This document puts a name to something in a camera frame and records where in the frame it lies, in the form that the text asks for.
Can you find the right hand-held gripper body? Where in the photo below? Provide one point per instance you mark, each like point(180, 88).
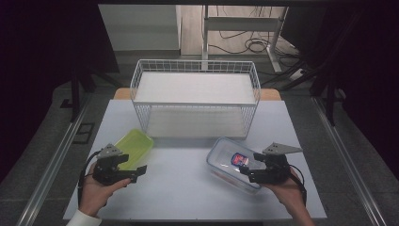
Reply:
point(276, 169)

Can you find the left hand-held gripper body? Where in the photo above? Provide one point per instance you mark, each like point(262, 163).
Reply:
point(106, 172)

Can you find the clear plastic lidded container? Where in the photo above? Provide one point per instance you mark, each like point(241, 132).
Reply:
point(224, 157)

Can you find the person's left hand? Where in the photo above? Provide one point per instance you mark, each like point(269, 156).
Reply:
point(94, 194)

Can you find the person's right hand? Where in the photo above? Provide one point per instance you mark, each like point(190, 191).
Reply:
point(290, 191)

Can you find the green plastic tray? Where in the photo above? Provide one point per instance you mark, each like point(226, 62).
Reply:
point(136, 144)

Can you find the wooden table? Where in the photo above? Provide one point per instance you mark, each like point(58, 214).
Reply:
point(120, 94)

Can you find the black metal stand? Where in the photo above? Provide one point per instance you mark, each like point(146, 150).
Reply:
point(75, 91)
point(329, 91)

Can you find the white power strip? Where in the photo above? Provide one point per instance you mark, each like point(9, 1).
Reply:
point(298, 74)

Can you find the dark curtain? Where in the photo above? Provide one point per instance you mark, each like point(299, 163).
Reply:
point(370, 78)
point(37, 62)

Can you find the white cabinet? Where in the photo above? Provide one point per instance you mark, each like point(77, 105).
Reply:
point(141, 28)

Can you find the black floor bracket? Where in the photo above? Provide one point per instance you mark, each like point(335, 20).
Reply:
point(84, 133)

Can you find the aluminium rail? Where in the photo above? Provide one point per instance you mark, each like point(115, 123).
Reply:
point(53, 160)
point(348, 163)

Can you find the white metal desk frame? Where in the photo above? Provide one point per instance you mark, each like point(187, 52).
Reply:
point(241, 23)

